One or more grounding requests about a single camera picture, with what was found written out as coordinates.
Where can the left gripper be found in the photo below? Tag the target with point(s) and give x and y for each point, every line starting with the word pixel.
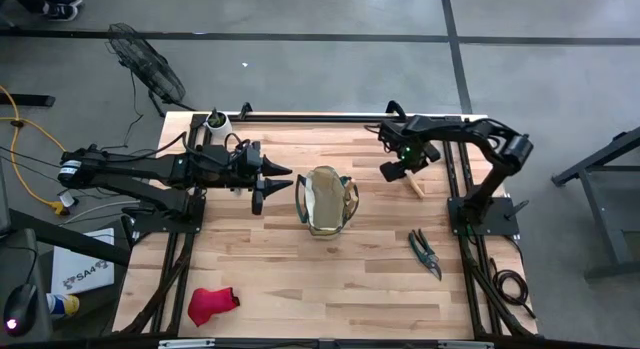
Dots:
pixel 230 166

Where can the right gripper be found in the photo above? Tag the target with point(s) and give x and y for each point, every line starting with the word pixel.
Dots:
pixel 415 151

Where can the beige green-trimmed gardening bag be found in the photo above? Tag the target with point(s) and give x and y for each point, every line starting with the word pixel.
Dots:
pixel 325 199

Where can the green pruning shears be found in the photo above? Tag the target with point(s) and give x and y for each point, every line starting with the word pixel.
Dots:
pixel 425 254

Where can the red gardening glove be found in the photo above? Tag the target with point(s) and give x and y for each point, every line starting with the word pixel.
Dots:
pixel 210 304

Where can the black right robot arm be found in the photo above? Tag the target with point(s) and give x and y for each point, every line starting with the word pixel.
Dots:
pixel 460 131

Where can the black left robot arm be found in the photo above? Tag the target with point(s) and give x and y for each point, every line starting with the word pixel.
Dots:
pixel 140 169

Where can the black table clamp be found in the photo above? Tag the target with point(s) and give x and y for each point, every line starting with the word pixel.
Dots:
pixel 245 110
pixel 396 108

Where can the white pot with plant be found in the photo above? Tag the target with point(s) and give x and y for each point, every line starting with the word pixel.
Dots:
pixel 222 126

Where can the black floor fan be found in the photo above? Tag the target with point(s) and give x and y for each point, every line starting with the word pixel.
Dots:
pixel 150 69

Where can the black metal stand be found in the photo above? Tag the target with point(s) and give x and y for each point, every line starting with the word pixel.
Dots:
pixel 607 224

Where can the white SA4 paper sign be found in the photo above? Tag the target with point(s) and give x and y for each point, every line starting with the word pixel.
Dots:
pixel 82 259

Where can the yellow and blue bottle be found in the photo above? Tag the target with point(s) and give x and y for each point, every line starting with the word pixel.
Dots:
pixel 67 305

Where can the black floor bar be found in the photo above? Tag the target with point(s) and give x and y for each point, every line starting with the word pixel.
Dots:
pixel 30 100

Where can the dark grey desk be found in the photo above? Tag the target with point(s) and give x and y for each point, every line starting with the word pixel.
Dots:
pixel 10 259

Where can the black computer mouse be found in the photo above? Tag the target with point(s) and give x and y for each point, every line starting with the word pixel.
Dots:
pixel 22 304

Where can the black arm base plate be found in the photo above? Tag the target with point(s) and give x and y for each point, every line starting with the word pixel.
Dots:
pixel 150 222
pixel 500 220

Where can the silver aluminium bracket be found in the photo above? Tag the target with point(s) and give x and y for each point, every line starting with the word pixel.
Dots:
pixel 465 345
pixel 185 344

